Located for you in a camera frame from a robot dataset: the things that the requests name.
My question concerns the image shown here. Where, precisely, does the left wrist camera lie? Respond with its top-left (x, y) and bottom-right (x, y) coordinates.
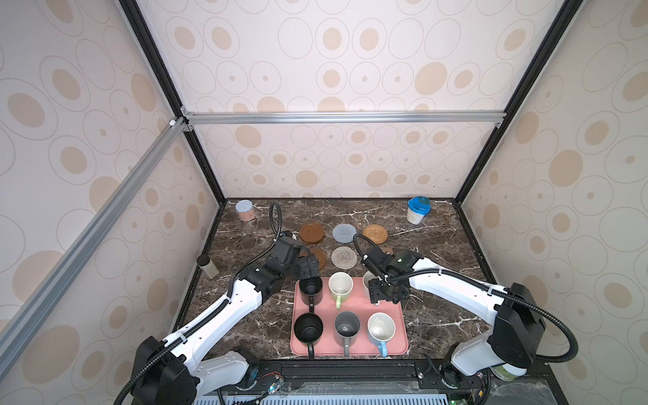
top-left (268, 236), bottom-right (302, 266)

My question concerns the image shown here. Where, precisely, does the green handled white mug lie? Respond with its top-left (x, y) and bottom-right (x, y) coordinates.
top-left (328, 272), bottom-right (354, 310)

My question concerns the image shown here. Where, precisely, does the pink handled white mug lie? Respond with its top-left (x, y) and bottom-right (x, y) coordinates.
top-left (362, 271), bottom-right (376, 303)

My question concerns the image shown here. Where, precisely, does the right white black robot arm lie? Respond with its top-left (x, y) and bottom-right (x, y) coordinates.
top-left (361, 250), bottom-right (579, 387)

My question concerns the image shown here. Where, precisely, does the grey mug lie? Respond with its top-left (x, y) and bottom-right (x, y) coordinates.
top-left (334, 312), bottom-right (361, 357)

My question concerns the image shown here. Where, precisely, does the white woven round coaster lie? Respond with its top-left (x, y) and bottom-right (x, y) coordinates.
top-left (331, 246), bottom-right (357, 270)

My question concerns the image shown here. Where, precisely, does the dark brown wooden coaster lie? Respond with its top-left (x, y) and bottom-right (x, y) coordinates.
top-left (299, 223), bottom-right (325, 244)

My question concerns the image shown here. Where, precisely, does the blue handled white mug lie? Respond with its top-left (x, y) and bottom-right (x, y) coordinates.
top-left (367, 312), bottom-right (396, 358)

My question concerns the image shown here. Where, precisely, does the woven rattan round coaster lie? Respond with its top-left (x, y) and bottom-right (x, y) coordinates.
top-left (362, 224), bottom-right (388, 245)

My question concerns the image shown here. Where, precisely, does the horizontal aluminium bar rear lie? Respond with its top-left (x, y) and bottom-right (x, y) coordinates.
top-left (171, 110), bottom-right (506, 129)

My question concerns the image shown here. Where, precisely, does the white cup blue lid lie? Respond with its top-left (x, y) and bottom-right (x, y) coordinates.
top-left (406, 196), bottom-right (431, 225)

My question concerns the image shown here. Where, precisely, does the pink jar white lid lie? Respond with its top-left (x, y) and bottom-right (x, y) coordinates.
top-left (236, 199), bottom-right (257, 222)

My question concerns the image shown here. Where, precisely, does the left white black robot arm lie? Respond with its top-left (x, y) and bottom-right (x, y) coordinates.
top-left (114, 251), bottom-right (319, 404)

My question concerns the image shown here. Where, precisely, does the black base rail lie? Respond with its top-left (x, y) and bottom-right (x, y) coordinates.
top-left (132, 358), bottom-right (568, 405)

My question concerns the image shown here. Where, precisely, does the diagonal aluminium bar left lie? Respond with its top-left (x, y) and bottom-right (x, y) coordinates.
top-left (1, 116), bottom-right (187, 379)

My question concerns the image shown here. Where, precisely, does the small bottle black cap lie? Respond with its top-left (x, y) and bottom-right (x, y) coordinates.
top-left (196, 254), bottom-right (219, 279)

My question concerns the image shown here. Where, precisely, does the pink rectangular tray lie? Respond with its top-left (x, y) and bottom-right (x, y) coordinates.
top-left (290, 278), bottom-right (409, 358)

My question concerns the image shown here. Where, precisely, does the grey felt round coaster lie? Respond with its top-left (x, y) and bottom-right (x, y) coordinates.
top-left (332, 224), bottom-right (357, 244)

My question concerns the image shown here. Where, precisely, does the black mug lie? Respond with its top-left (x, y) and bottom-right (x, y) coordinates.
top-left (299, 277), bottom-right (323, 313)
top-left (294, 312), bottom-right (323, 361)

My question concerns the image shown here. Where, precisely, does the light brown wooden coaster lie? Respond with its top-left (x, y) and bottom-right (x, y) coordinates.
top-left (300, 248), bottom-right (327, 271)

